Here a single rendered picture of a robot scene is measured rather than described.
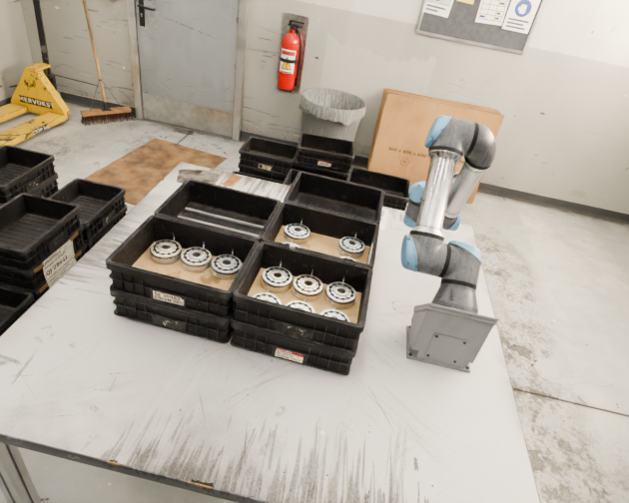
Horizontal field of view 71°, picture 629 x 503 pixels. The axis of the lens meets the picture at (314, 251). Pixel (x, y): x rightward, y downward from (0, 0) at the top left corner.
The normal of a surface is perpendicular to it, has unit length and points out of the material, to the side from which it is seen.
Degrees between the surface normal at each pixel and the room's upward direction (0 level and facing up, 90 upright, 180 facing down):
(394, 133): 78
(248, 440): 0
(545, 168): 90
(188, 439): 0
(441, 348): 90
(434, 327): 90
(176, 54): 90
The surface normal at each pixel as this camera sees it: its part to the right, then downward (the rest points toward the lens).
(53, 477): 0.15, -0.80
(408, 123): -0.11, 0.40
